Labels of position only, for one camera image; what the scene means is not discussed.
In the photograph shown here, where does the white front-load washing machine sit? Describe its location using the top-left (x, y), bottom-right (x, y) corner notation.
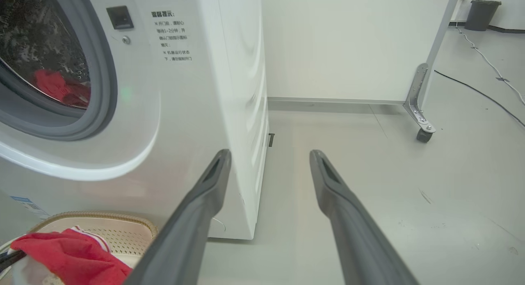
top-left (0, 0), bottom-right (270, 241)

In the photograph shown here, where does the grey metal partition leg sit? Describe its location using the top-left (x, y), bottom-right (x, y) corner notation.
top-left (403, 0), bottom-right (461, 144)

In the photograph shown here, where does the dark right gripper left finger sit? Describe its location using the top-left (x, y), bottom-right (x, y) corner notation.
top-left (123, 149), bottom-right (233, 285)

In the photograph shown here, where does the red garment with white stripes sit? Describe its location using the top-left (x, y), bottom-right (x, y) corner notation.
top-left (10, 226), bottom-right (134, 285)

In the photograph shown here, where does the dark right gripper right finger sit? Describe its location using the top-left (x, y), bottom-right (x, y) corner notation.
top-left (309, 149), bottom-right (420, 285)

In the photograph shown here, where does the dark grey trash bin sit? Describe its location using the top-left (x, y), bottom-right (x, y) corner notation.
top-left (464, 0), bottom-right (502, 32)

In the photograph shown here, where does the blue energy label sticker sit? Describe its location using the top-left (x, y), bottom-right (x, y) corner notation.
top-left (9, 196), bottom-right (50, 221)

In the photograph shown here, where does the red and white garment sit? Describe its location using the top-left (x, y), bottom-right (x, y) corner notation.
top-left (32, 68), bottom-right (91, 110)

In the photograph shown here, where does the steel washer drum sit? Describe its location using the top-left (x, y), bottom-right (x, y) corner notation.
top-left (0, 0), bottom-right (91, 110)

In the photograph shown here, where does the white partition panel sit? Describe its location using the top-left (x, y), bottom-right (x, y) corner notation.
top-left (261, 0), bottom-right (454, 104)

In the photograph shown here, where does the grey rubber door seal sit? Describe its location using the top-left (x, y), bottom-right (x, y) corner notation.
top-left (0, 0), bottom-right (119, 142)

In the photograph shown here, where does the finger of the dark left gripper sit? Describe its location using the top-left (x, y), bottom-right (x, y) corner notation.
top-left (0, 250), bottom-right (27, 274)

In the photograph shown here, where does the black floor cable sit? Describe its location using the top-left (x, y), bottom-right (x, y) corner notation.
top-left (434, 70), bottom-right (525, 128)

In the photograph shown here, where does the cream perforated laundry basket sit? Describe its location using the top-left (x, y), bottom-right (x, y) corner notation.
top-left (0, 211), bottom-right (159, 285)

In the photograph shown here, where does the white floor cable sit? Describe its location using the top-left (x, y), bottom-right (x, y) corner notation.
top-left (454, 25), bottom-right (525, 106)

